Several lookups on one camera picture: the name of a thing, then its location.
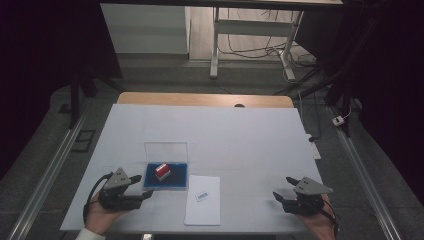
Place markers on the person's left hand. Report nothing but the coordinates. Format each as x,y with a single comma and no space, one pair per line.
101,218

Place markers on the person's right hand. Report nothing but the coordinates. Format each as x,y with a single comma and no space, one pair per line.
320,226

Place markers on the black curtain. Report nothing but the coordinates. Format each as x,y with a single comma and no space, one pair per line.
33,66
390,83

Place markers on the blue ink pad box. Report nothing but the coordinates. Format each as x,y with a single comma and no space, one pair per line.
165,181

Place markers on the white desk frame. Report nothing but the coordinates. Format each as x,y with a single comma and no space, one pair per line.
253,28

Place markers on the red stamp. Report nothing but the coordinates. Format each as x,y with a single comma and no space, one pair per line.
162,171

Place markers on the wooden table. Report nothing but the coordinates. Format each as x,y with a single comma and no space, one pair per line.
200,99

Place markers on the aluminium rail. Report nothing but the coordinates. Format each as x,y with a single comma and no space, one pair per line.
366,180
43,180

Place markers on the white board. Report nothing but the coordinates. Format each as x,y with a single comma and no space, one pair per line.
233,140

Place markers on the black floor socket frame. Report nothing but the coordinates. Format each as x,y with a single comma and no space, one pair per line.
83,141

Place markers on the small white adapter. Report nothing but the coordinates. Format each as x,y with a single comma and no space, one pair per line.
338,120

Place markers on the white shirt cuff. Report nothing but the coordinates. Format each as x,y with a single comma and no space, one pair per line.
90,235

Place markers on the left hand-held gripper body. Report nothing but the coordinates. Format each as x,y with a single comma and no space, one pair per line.
115,197

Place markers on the white cabinet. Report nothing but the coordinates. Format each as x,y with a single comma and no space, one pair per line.
146,30

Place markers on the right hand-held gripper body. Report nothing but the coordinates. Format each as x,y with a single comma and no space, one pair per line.
308,200

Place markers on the white power strip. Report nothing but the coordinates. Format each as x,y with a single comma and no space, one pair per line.
314,148

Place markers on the white paper sheet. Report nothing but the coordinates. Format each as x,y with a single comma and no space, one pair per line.
202,206

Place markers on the black stand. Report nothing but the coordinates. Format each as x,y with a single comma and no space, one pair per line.
340,93
74,100

